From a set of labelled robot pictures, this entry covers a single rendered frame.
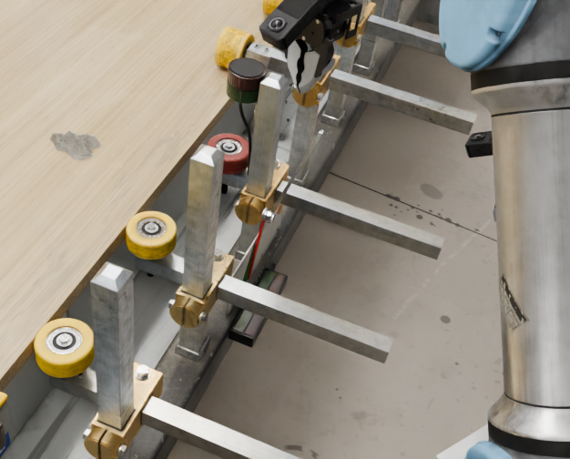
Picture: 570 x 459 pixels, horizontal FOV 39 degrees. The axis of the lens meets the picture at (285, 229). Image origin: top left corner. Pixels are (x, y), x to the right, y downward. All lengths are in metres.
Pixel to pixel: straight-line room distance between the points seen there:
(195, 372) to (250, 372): 0.88
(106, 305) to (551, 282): 0.49
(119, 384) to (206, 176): 0.29
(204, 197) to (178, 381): 0.37
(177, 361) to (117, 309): 0.46
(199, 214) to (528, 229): 0.58
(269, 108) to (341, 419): 1.11
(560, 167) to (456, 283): 1.97
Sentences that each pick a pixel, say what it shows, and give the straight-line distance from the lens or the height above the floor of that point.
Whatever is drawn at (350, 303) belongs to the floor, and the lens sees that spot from 2.44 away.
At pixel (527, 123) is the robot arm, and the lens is 0.65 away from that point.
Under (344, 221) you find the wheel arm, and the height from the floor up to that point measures 0.84.
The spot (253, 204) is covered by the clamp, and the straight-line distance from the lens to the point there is 1.39.
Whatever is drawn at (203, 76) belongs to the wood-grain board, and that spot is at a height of 0.90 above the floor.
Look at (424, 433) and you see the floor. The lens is 2.23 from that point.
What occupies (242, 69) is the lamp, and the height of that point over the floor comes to 1.11.
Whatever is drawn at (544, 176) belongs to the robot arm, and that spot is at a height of 1.43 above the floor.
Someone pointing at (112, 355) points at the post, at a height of 1.01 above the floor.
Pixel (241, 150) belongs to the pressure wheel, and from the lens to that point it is 1.44.
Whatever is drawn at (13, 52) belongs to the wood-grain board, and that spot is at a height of 0.90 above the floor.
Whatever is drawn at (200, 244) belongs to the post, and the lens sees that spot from 1.17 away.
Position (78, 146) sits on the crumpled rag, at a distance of 1.42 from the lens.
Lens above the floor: 1.81
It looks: 44 degrees down
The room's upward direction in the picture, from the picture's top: 10 degrees clockwise
